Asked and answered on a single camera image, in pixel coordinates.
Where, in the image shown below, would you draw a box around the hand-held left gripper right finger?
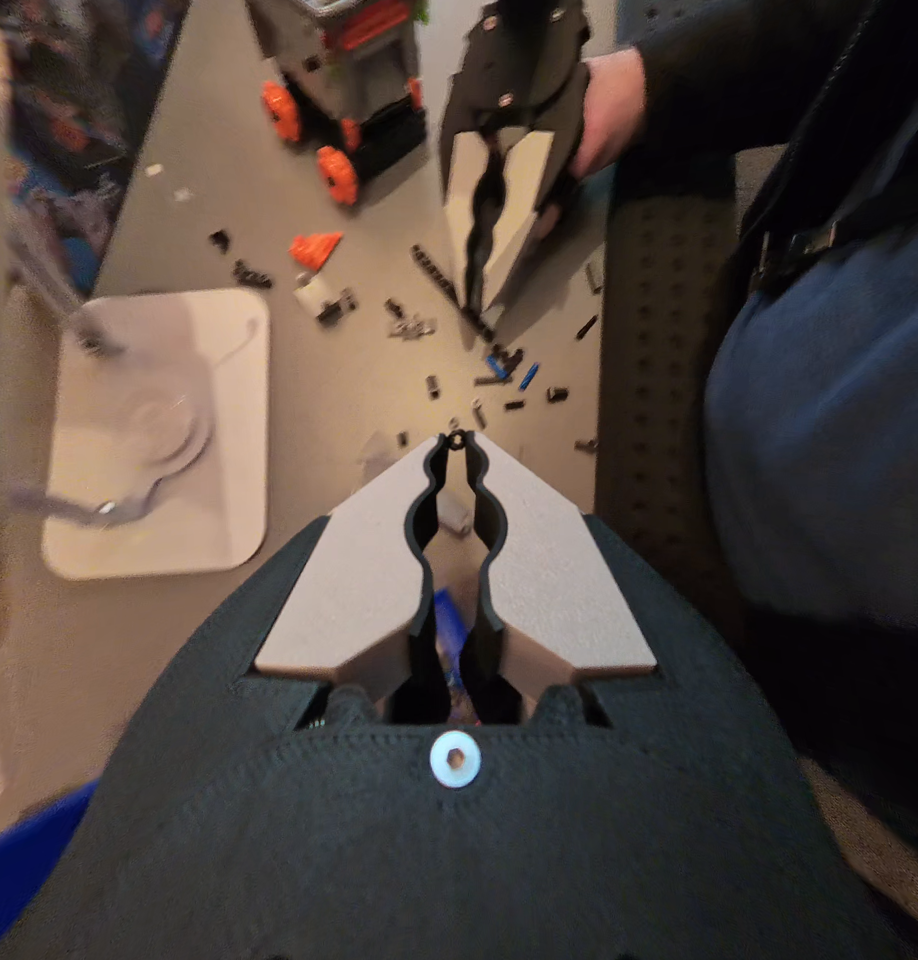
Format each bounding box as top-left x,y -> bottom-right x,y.
457,431 -> 660,725

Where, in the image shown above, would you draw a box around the printed toy box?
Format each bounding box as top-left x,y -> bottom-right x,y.
0,0 -> 193,297

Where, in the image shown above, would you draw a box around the blue plastic bin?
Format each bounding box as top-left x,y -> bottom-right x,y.
0,778 -> 101,960

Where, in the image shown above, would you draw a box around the small light grey piece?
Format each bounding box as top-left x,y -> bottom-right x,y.
435,491 -> 476,537

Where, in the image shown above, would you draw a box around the white toy piece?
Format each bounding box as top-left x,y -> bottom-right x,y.
292,271 -> 358,325

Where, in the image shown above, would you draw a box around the person's right hand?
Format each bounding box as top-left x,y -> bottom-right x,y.
566,47 -> 649,183

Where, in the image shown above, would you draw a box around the small black pins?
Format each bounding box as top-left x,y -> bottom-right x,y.
206,225 -> 604,460

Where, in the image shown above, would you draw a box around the person's black jacket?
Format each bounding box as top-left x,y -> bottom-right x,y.
729,0 -> 918,301

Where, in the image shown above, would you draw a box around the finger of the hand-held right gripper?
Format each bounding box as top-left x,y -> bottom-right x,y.
478,129 -> 559,314
442,132 -> 502,309

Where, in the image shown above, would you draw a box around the orange toy piece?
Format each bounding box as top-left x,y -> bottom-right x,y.
288,230 -> 346,273

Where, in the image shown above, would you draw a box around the white tablet stand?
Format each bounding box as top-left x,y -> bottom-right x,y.
41,287 -> 272,582

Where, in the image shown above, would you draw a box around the long black beam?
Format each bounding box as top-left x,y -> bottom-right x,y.
408,242 -> 499,345

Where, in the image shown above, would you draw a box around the grey orange toy vehicle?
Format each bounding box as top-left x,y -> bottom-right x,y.
243,0 -> 431,209

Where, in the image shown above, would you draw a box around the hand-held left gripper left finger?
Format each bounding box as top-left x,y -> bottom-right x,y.
253,432 -> 452,725

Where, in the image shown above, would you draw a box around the person's blue jeans leg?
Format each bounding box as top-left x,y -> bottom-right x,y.
701,217 -> 918,631

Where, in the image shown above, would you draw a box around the person's right forearm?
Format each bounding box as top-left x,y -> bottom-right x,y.
631,0 -> 887,159

